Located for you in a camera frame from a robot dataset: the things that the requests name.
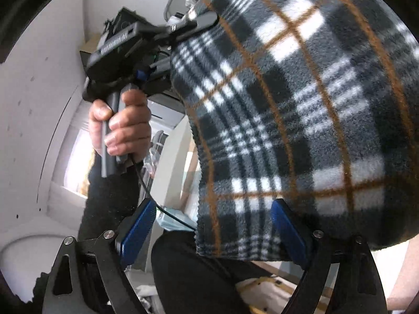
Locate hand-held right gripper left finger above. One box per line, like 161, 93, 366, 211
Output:
42, 199, 157, 314

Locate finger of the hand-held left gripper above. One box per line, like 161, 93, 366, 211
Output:
168, 11, 219, 44

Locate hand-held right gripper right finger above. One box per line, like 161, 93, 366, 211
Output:
271, 198, 388, 314

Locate plaid fleece jacket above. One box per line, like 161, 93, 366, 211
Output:
169, 0, 419, 263

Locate person's left forearm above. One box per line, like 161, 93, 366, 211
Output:
78, 152, 148, 241

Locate person's left hand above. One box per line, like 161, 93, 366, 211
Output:
88, 89, 153, 165

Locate person's black pants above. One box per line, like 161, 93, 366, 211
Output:
151, 230, 263, 314

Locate clear plastic bag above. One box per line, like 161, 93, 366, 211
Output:
143, 130, 171, 184

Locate bright window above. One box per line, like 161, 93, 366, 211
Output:
62, 104, 110, 198

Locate grey arched frame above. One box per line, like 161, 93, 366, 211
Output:
164, 0, 184, 24

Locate black cable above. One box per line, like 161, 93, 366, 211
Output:
131, 155, 197, 233

